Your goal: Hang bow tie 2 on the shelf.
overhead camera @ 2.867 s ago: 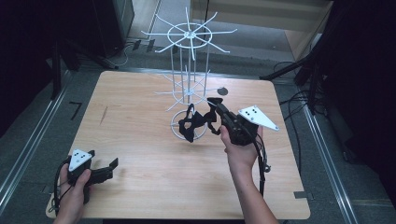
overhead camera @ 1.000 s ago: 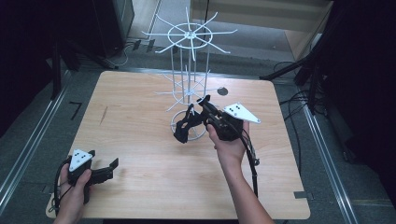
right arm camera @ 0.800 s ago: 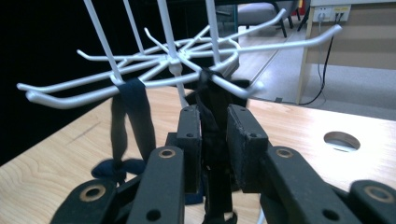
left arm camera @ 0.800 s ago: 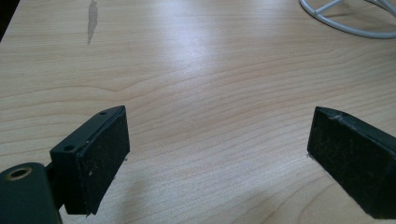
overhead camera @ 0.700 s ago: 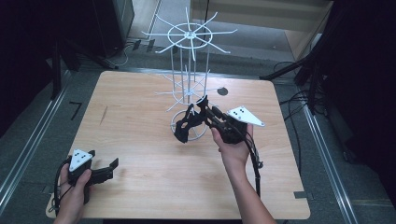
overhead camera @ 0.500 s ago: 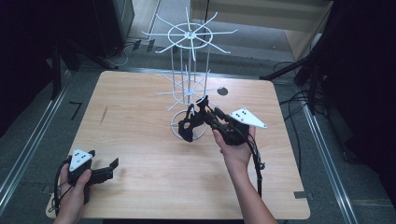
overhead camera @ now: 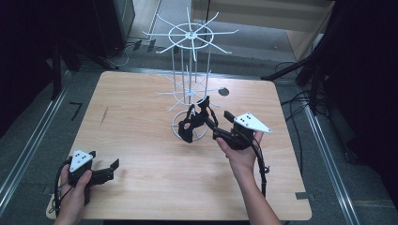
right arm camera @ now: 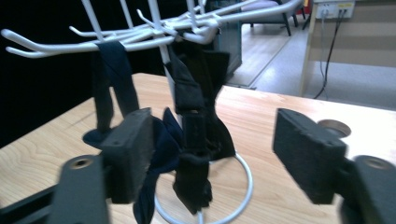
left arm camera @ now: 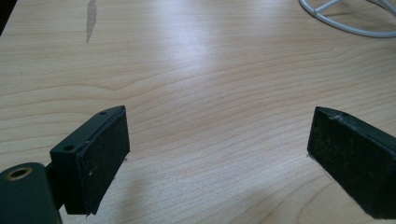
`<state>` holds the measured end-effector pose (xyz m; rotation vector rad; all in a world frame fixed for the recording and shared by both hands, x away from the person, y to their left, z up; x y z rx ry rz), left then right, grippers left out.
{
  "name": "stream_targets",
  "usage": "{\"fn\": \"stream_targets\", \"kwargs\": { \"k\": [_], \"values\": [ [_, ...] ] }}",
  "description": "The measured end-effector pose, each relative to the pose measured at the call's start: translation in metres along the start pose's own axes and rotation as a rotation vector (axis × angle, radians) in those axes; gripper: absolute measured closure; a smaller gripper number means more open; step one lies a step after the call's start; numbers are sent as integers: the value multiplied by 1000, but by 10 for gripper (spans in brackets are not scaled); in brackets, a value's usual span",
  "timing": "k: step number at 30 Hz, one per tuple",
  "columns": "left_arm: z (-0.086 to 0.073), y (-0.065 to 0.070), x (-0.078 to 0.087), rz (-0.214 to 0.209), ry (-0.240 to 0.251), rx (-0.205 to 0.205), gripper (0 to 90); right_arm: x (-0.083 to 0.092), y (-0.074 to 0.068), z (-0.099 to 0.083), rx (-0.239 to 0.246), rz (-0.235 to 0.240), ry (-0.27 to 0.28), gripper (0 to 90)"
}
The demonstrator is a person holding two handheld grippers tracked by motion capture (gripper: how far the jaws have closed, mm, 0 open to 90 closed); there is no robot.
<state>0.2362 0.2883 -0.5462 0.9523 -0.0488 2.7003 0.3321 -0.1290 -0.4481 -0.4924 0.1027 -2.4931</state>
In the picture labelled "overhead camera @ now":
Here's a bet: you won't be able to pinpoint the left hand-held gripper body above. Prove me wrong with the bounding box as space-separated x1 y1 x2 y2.
67 149 115 206

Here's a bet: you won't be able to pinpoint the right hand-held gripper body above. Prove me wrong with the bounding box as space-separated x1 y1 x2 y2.
213 112 273 151

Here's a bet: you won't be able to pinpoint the white wire display rack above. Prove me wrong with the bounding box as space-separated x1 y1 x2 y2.
142 7 239 143

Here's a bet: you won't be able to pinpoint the person's right hand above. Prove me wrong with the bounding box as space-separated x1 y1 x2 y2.
215 130 265 180

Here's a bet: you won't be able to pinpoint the person's left hand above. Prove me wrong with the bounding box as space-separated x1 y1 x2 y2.
58 163 94 214

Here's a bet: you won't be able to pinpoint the grey tape piece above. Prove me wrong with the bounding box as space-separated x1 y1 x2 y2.
295 191 315 202
41 185 57 197

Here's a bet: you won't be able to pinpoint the black metal stand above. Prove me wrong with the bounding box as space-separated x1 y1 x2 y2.
50 37 120 101
260 27 334 117

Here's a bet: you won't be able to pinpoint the light wooden board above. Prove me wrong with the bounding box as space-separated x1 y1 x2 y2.
191 0 336 61

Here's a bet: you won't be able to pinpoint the black cabinet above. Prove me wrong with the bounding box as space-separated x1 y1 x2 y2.
93 0 136 59

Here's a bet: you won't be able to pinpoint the right hand-held gripper black cable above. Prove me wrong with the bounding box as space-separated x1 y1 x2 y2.
249 136 271 199

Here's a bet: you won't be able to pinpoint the hand-held gripper black cable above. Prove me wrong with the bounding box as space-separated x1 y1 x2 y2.
53 157 73 218
249 136 271 199

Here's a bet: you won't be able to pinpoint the left hand-held gripper black cable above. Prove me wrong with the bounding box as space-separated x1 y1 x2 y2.
53 157 73 218

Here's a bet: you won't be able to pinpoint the metal floor rail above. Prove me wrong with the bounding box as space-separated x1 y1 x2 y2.
303 105 361 225
0 71 72 218

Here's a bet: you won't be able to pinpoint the black floor cables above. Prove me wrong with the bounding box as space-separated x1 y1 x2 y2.
274 60 329 158

